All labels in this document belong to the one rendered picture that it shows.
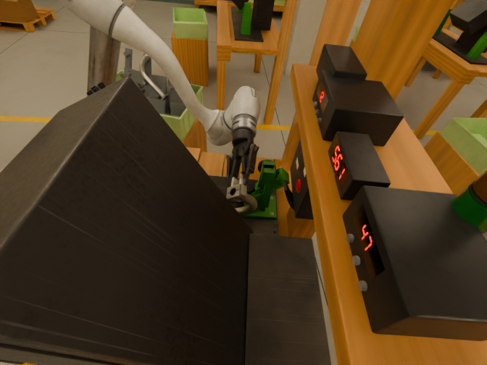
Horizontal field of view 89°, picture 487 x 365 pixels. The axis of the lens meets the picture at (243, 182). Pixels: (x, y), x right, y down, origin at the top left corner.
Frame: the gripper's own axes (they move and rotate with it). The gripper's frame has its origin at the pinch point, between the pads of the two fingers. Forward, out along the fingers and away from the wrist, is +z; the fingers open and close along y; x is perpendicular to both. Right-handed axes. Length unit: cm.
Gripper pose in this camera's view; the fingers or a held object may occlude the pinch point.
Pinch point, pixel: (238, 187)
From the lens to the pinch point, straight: 79.1
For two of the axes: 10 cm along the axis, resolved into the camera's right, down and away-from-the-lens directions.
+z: -0.7, 8.9, -4.4
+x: 6.7, 3.7, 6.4
